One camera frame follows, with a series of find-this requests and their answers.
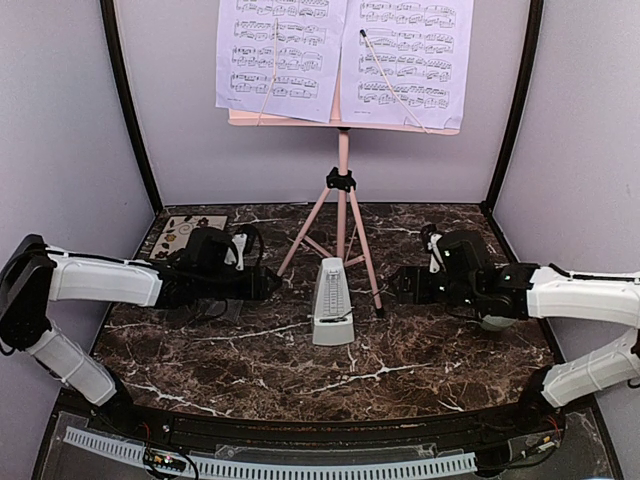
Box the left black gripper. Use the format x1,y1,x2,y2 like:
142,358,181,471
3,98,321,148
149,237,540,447
197,265,281,301

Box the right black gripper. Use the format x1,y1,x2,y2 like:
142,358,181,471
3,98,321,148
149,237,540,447
389,265,481,310

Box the white metronome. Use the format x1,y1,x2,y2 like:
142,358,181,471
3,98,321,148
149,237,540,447
312,257,355,347

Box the pink music stand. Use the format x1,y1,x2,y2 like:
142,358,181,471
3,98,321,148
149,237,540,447
227,0,464,319

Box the purple sheet music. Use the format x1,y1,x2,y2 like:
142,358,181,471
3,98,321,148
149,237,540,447
216,0,347,123
340,0,474,130

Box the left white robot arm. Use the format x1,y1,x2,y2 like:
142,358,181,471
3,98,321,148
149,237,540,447
1,226,282,436

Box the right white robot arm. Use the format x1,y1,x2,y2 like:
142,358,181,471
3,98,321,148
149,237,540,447
389,225,639,434

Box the pale green bowl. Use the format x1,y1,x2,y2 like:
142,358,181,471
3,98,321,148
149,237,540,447
481,315,517,332

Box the floral ceramic tile coaster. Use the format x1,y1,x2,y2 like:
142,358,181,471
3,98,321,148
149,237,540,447
149,215,227,260

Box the small circuit board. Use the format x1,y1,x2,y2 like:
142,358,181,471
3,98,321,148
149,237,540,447
143,449,188,473

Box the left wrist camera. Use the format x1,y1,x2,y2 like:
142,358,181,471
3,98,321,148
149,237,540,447
224,224,265,271

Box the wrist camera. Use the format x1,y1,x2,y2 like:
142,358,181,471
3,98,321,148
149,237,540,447
420,224,444,274
224,224,265,271

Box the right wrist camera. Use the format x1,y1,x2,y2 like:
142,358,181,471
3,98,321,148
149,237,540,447
420,224,444,274

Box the white slotted cable duct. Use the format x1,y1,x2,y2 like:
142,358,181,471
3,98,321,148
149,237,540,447
63,427,478,479

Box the right black frame post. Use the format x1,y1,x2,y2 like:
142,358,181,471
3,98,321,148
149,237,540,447
481,0,545,217

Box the black frame post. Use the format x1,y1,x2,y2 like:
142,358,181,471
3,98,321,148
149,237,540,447
99,0,164,215
481,0,545,217

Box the left black frame post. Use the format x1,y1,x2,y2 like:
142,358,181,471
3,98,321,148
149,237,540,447
99,0,164,215

